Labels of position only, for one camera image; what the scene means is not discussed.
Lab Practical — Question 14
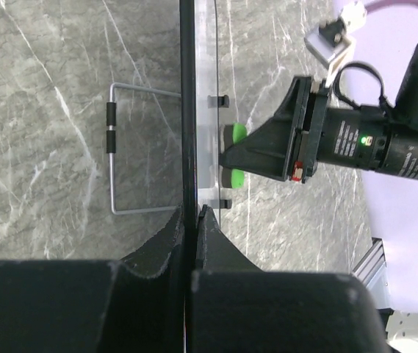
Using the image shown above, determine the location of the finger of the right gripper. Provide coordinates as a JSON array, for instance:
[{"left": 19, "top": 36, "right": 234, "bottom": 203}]
[{"left": 219, "top": 79, "right": 300, "bottom": 180}]

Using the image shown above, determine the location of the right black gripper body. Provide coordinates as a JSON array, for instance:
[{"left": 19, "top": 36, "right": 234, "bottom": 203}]
[{"left": 287, "top": 76, "right": 418, "bottom": 183}]

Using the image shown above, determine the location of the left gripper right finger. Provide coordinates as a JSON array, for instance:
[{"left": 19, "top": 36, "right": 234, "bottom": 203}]
[{"left": 190, "top": 207, "right": 387, "bottom": 352}]

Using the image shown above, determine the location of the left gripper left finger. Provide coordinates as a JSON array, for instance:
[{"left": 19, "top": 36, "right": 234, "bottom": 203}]
[{"left": 0, "top": 210, "right": 184, "bottom": 352}]

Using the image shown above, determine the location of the green whiteboard eraser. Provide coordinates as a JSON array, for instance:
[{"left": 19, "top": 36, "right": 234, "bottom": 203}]
[{"left": 219, "top": 123, "right": 248, "bottom": 189}]

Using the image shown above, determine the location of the white whiteboard black frame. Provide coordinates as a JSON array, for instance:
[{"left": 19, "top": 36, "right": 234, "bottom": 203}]
[{"left": 179, "top": 1, "right": 229, "bottom": 267}]

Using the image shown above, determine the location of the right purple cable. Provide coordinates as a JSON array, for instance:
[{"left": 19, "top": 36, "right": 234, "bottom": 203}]
[{"left": 362, "top": 0, "right": 418, "bottom": 23}]

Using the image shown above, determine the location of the aluminium right side rail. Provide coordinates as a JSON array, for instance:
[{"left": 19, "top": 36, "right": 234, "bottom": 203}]
[{"left": 352, "top": 238, "right": 392, "bottom": 309}]

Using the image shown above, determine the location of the metal wire whiteboard stand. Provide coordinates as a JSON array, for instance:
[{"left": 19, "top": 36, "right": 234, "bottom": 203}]
[{"left": 106, "top": 82, "right": 181, "bottom": 216}]

